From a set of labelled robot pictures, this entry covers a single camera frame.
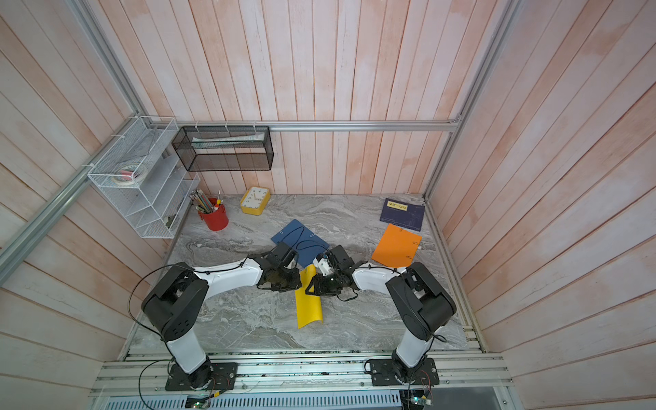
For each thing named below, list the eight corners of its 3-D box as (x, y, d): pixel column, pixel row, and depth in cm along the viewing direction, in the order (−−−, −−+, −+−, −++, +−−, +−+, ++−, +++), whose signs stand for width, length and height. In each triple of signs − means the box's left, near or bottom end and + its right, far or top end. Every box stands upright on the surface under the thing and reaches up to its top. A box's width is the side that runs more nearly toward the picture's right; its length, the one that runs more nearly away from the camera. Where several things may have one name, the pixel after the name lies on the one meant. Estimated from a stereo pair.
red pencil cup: (207, 231, 110) (197, 213, 101) (213, 215, 116) (204, 197, 107) (225, 231, 110) (217, 213, 101) (230, 215, 116) (222, 197, 107)
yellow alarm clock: (240, 215, 116) (238, 210, 113) (246, 192, 125) (245, 187, 123) (266, 215, 116) (264, 210, 113) (270, 192, 125) (269, 187, 123)
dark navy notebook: (379, 221, 114) (380, 217, 112) (384, 200, 122) (385, 196, 120) (420, 231, 111) (422, 227, 108) (422, 209, 119) (424, 205, 117)
